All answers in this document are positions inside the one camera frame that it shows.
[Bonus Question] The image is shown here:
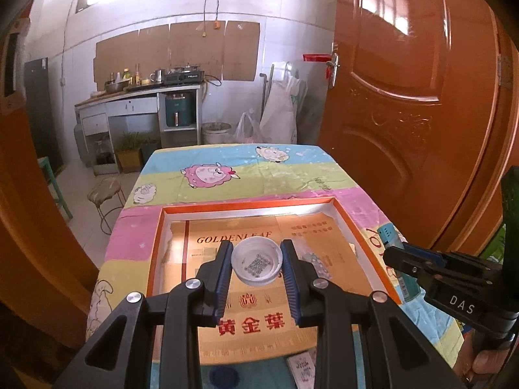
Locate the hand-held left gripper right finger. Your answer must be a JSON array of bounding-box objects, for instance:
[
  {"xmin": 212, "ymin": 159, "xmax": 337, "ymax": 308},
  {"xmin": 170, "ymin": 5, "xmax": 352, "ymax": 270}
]
[{"xmin": 281, "ymin": 239, "xmax": 467, "ymax": 389}]

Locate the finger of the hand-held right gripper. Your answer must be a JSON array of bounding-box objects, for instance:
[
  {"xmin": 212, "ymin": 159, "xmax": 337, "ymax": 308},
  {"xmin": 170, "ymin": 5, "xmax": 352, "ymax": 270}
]
[
  {"xmin": 401, "ymin": 242, "xmax": 449, "ymax": 266},
  {"xmin": 383, "ymin": 246, "xmax": 436, "ymax": 288}
]

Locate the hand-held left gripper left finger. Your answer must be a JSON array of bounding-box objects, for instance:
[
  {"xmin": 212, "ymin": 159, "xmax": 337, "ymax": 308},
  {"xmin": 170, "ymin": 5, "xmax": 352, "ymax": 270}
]
[{"xmin": 53, "ymin": 241, "xmax": 235, "ymax": 389}]

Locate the light blue carton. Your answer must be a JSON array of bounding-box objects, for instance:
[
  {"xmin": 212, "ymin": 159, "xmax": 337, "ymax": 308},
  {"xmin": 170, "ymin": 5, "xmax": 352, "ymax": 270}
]
[{"xmin": 379, "ymin": 227, "xmax": 420, "ymax": 302}]

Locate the white plastic bottle cap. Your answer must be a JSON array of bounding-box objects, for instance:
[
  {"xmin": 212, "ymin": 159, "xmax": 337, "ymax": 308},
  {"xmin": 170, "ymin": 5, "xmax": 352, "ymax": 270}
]
[{"xmin": 231, "ymin": 238, "xmax": 284, "ymax": 287}]

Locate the orange cardboard box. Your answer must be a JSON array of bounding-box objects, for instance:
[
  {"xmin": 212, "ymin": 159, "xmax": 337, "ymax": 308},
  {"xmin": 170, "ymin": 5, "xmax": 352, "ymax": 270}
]
[{"xmin": 146, "ymin": 196, "xmax": 402, "ymax": 367}]

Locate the person's right hand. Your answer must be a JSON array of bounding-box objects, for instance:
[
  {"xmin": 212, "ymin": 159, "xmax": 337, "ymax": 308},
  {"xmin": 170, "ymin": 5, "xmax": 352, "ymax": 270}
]
[{"xmin": 466, "ymin": 346, "xmax": 513, "ymax": 385}]

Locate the clear plastic wrapper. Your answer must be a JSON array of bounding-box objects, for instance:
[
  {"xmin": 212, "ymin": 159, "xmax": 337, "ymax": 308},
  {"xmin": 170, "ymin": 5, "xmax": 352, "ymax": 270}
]
[{"xmin": 298, "ymin": 245, "xmax": 337, "ymax": 282}]

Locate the green carton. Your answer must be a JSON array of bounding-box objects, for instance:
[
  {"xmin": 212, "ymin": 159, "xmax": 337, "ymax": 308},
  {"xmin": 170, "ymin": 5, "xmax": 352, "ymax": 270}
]
[{"xmin": 480, "ymin": 227, "xmax": 507, "ymax": 264}]

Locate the small printed booklet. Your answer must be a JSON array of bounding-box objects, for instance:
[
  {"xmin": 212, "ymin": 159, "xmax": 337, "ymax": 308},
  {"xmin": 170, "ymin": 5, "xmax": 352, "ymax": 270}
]
[{"xmin": 286, "ymin": 350, "xmax": 318, "ymax": 389}]

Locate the sheep printed blanket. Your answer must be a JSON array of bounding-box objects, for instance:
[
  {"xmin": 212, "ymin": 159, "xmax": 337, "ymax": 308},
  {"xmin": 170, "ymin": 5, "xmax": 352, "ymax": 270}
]
[{"xmin": 87, "ymin": 143, "xmax": 471, "ymax": 389}]

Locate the brown wooden door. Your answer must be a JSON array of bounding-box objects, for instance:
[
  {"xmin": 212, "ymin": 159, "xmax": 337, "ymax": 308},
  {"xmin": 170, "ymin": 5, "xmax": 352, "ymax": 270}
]
[{"xmin": 318, "ymin": 0, "xmax": 519, "ymax": 260}]

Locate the round cushioned metal stool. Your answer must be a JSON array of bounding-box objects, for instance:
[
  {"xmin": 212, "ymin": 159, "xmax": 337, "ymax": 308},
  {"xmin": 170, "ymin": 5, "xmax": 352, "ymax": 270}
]
[{"xmin": 87, "ymin": 178, "xmax": 126, "ymax": 236}]

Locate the white bucket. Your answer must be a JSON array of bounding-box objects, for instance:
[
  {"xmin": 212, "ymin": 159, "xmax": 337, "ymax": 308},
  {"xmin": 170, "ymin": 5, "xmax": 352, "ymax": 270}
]
[{"xmin": 201, "ymin": 122, "xmax": 234, "ymax": 145}]

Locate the box of green plants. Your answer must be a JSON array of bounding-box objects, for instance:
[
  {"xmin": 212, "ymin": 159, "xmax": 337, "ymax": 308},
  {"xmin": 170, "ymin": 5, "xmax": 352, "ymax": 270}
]
[{"xmin": 115, "ymin": 132, "xmax": 161, "ymax": 173}]

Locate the glass jar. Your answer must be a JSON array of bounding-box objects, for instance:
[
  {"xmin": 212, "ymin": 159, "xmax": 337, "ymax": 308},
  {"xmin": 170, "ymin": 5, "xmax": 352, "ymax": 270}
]
[{"xmin": 94, "ymin": 138, "xmax": 119, "ymax": 176}]

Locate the white woven sack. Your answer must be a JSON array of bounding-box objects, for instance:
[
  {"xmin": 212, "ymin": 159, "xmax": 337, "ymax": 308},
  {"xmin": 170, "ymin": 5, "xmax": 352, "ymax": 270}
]
[{"xmin": 259, "ymin": 75, "xmax": 303, "ymax": 144}]

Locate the green air fryer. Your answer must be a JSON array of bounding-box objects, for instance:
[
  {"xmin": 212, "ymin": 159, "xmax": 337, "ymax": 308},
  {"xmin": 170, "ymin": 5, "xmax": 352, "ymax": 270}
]
[{"xmin": 164, "ymin": 92, "xmax": 194, "ymax": 128}]

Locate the green chair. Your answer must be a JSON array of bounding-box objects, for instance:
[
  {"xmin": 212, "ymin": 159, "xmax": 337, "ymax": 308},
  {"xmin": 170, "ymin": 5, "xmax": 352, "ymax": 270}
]
[{"xmin": 37, "ymin": 156, "xmax": 74, "ymax": 221}]

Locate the metal pipe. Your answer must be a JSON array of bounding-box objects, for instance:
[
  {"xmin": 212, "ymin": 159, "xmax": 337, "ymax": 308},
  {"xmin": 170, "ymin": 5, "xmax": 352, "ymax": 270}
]
[{"xmin": 259, "ymin": 73, "xmax": 270, "ymax": 122}]

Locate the door hinge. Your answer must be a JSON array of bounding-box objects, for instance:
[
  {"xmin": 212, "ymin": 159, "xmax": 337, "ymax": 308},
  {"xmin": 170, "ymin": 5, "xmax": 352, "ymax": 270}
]
[{"xmin": 499, "ymin": 54, "xmax": 513, "ymax": 88}]

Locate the white kitchen counter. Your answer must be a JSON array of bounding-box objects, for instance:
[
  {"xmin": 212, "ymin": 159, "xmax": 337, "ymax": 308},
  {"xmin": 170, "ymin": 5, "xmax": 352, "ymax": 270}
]
[{"xmin": 75, "ymin": 83, "xmax": 203, "ymax": 167}]

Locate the black gas stove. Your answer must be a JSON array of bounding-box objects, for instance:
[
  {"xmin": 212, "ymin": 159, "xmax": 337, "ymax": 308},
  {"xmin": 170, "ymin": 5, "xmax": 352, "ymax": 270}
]
[{"xmin": 162, "ymin": 68, "xmax": 205, "ymax": 86}]

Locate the red ribbon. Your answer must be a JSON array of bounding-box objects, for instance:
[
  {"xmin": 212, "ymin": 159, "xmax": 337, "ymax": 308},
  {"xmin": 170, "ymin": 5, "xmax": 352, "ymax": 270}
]
[{"xmin": 302, "ymin": 53, "xmax": 332, "ymax": 78}]

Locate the black panel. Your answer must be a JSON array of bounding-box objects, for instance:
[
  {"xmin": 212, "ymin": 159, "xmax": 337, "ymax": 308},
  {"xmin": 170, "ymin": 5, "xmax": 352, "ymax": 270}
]
[{"xmin": 24, "ymin": 57, "xmax": 66, "ymax": 171}]

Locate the metal door handle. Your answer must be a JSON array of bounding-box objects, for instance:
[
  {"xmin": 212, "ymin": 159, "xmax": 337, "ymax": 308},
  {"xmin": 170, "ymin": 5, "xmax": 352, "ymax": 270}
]
[{"xmin": 326, "ymin": 42, "xmax": 341, "ymax": 88}]

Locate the cardboard wall sheet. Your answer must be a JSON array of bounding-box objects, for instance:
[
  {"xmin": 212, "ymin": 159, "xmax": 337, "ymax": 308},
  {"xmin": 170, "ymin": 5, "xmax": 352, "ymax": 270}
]
[
  {"xmin": 94, "ymin": 34, "xmax": 140, "ymax": 90},
  {"xmin": 138, "ymin": 24, "xmax": 171, "ymax": 76},
  {"xmin": 223, "ymin": 20, "xmax": 262, "ymax": 82},
  {"xmin": 169, "ymin": 21, "xmax": 225, "ymax": 79}
]

